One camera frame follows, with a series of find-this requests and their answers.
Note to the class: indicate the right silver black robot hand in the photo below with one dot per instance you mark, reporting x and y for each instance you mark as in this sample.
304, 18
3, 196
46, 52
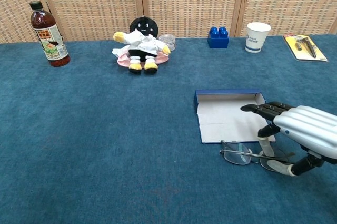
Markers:
305, 126

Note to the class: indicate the thin-framed eyeglasses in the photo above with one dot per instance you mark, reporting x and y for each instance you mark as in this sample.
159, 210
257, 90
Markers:
235, 156

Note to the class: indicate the blue glasses box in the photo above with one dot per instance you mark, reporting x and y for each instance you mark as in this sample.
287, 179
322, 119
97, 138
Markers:
223, 118

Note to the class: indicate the blue building block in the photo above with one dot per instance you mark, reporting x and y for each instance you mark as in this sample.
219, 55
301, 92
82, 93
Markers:
217, 42

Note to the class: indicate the razor in yellow package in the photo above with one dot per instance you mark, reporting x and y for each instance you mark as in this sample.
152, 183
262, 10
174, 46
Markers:
302, 54

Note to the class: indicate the white paper cup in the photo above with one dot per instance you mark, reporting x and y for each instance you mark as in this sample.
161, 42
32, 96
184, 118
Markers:
254, 39

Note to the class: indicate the clear plastic jar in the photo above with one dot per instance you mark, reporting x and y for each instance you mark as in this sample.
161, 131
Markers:
170, 40

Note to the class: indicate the black plush doll white coat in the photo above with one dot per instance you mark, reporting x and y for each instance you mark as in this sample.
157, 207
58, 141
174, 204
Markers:
142, 42

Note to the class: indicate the blue felt table cloth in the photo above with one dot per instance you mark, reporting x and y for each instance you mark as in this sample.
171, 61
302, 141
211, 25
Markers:
105, 129

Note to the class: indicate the woven wooden folding screen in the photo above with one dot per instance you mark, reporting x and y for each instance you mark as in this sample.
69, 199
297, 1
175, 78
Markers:
92, 2

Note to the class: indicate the brown sauce bottle with label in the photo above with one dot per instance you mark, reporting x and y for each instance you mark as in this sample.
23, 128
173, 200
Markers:
50, 47

